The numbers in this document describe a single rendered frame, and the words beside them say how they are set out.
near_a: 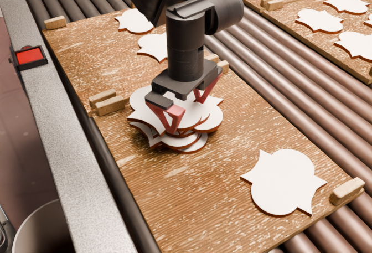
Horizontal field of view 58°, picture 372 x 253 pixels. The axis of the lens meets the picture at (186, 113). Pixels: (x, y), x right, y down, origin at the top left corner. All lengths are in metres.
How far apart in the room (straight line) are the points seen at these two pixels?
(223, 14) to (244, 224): 0.32
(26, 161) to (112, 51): 1.21
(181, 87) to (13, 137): 1.74
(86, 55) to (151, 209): 0.49
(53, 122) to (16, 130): 1.44
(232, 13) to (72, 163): 0.40
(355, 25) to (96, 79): 0.76
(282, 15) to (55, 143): 0.76
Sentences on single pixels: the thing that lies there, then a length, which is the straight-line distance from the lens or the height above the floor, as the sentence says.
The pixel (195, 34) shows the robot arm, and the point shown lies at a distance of 0.48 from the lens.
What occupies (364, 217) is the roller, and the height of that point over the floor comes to 0.91.
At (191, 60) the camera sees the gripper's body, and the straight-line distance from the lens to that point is 0.50.
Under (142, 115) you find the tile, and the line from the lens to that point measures 0.61.
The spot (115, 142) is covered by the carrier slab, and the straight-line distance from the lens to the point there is 0.66.
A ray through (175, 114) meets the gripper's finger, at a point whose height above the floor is 1.07.
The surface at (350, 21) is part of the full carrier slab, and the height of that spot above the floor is 0.94.
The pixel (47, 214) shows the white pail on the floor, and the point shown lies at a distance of 1.36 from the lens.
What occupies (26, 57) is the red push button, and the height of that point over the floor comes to 0.93.
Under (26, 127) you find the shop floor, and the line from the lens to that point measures 2.20.
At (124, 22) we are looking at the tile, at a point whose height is 0.95.
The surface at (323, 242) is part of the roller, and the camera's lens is 0.60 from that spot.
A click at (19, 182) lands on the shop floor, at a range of 1.93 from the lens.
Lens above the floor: 1.42
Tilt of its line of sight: 43 degrees down
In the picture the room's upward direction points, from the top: straight up
